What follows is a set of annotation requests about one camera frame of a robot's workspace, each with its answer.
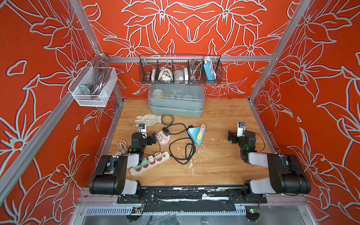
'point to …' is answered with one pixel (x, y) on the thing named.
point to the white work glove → (148, 119)
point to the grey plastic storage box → (176, 100)
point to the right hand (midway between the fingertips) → (234, 129)
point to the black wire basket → (180, 69)
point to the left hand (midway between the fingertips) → (148, 131)
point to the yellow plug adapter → (198, 137)
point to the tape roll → (167, 119)
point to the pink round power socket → (161, 138)
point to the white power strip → (159, 158)
